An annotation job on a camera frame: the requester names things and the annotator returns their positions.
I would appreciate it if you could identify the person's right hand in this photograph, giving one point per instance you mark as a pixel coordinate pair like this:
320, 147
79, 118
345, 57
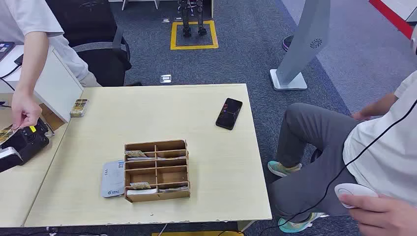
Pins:
360, 116

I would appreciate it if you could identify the person's left hand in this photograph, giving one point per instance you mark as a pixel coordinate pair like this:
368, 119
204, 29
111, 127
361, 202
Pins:
387, 218
26, 110

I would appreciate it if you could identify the patterned ID card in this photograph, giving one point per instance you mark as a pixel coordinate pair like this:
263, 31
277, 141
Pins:
6, 134

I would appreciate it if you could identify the round white black controller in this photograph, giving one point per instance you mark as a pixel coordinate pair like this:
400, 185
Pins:
355, 190

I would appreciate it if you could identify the patterned room key card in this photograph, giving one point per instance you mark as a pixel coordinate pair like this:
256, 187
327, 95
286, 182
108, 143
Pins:
135, 154
140, 186

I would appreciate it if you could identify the wooden compartment card organizer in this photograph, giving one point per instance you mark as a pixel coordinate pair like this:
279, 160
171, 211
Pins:
156, 169

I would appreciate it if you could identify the person's left forearm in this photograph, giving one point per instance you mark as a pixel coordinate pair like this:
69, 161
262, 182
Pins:
31, 65

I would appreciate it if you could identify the person's right forearm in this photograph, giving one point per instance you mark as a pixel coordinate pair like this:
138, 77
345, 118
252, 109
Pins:
381, 106

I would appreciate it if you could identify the person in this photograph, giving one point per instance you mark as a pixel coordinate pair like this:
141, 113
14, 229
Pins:
312, 136
13, 19

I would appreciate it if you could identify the pale grey card reader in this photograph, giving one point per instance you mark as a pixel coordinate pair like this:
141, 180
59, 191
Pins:
112, 179

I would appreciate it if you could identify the pale card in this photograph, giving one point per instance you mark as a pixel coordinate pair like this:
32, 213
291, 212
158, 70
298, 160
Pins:
141, 159

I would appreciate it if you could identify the white card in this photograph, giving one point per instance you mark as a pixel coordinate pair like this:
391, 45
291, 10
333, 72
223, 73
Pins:
140, 192

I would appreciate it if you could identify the grey printed card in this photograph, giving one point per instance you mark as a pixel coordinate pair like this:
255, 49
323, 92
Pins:
174, 189
172, 158

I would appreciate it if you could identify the brown cardboard piece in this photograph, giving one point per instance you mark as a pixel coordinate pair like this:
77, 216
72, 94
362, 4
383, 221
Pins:
53, 119

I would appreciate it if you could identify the black payment terminal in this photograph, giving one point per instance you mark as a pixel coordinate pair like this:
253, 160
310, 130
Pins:
31, 145

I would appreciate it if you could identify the white box riser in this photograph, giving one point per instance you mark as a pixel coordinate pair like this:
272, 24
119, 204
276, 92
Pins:
55, 84

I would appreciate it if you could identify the small black flat device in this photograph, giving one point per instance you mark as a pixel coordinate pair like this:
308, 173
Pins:
19, 59

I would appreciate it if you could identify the stack of patterned cards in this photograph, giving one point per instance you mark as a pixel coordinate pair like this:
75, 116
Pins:
79, 108

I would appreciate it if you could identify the black stool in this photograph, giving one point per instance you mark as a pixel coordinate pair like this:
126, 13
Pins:
316, 156

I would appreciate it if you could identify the laptop computer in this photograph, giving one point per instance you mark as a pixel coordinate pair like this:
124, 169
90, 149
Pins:
6, 49

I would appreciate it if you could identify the black office chair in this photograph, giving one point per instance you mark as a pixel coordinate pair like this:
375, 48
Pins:
101, 65

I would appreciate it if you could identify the teal sneaker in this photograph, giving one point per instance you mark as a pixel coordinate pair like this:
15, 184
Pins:
283, 169
296, 225

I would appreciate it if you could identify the grey kiosk stand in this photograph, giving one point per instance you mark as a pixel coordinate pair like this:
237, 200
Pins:
303, 39

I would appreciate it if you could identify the black round base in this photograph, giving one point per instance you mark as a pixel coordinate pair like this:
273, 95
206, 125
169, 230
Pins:
287, 44

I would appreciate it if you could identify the black smartphone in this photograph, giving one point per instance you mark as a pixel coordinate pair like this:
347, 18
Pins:
229, 114

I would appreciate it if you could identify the silver floor socket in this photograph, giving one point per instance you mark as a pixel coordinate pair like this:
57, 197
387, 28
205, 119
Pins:
165, 79

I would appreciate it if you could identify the yellow floor tape square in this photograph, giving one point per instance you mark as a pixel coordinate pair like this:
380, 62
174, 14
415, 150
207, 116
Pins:
173, 35

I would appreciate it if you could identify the black humanoid robot legs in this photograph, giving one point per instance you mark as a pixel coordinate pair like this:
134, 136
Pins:
186, 19

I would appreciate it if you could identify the white furniture frame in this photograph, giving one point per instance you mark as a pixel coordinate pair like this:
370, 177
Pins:
124, 4

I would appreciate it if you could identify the white post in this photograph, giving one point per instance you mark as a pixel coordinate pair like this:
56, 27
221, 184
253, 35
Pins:
212, 8

